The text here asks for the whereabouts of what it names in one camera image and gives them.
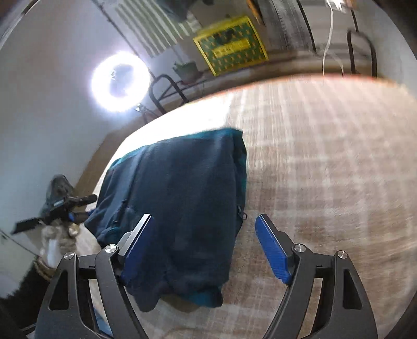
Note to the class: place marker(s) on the green striped wall hanging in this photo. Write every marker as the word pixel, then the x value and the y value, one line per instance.
pixel 150 29

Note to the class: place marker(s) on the green and yellow box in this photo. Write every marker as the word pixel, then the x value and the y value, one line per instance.
pixel 234 49

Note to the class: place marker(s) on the beige checked blanket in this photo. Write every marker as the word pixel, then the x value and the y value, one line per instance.
pixel 325 179

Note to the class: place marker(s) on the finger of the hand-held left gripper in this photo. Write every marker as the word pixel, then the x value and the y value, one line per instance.
pixel 83 200
pixel 78 217

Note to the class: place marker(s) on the teal plaid fleece jacket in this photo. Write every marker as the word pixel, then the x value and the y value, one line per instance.
pixel 185 182

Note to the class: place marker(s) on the yellow patterned scarf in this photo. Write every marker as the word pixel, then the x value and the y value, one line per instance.
pixel 254 9

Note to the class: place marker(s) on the black metal clothes rack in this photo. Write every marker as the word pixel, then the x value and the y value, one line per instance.
pixel 373 62

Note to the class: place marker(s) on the grey plant pot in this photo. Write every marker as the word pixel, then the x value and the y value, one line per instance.
pixel 187 73

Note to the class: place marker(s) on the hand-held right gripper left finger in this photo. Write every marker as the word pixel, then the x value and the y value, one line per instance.
pixel 138 251

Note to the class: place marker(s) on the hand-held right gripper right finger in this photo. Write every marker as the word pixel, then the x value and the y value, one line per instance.
pixel 272 251

